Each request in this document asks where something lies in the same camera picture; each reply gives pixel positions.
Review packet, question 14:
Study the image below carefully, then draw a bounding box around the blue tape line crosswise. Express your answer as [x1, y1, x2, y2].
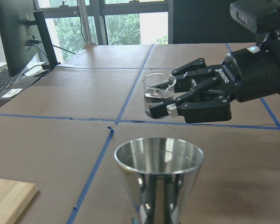
[0, 113, 280, 131]

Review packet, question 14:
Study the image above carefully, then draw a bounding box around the black keyboard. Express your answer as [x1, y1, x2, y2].
[0, 69, 20, 93]

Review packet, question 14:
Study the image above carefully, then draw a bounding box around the small glass measuring beaker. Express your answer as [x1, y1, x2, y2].
[142, 72, 176, 118]

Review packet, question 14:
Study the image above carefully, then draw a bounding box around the wooden cutting board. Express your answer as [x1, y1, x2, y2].
[0, 179, 38, 224]

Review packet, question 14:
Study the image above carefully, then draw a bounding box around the blue tape line lengthwise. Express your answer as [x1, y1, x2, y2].
[67, 45, 154, 224]

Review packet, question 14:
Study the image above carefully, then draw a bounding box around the black computer monitor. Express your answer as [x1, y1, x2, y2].
[0, 0, 38, 77]

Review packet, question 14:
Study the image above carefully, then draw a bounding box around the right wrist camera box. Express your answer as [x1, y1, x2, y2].
[230, 0, 280, 34]

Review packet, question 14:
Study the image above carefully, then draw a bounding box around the black monitor stand post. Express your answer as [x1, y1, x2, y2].
[33, 11, 59, 70]

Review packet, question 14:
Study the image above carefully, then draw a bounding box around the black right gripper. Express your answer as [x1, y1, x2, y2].
[149, 46, 280, 123]

